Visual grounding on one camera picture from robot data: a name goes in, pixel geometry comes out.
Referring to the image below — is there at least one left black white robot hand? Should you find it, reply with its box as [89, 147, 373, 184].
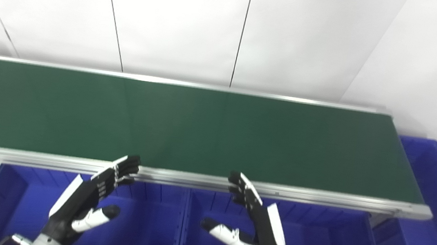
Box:
[40, 145, 142, 245]

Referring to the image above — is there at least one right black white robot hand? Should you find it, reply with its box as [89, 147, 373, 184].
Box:
[198, 168, 300, 245]

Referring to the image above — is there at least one green conveyor belt aluminium frame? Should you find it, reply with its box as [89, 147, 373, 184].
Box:
[0, 56, 437, 223]

